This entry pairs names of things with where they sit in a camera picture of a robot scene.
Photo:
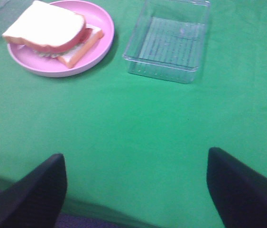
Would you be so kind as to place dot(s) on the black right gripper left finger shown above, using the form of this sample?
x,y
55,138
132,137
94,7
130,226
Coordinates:
x,y
36,200

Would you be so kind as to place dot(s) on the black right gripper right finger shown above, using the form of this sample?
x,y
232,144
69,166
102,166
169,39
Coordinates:
x,y
238,192

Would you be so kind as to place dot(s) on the toast bread slice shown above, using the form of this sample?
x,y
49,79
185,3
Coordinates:
x,y
70,59
46,28

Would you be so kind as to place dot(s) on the green lettuce leaf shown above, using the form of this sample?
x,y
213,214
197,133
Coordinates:
x,y
54,55

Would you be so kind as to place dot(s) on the bacon strip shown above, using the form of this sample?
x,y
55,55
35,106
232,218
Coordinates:
x,y
86,35

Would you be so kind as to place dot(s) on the green table cloth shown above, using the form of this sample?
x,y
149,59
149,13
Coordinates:
x,y
135,147

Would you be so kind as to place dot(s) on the pink round plate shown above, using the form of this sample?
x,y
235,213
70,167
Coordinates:
x,y
49,67

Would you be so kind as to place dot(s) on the right clear plastic tray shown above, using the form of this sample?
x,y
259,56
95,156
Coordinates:
x,y
167,41

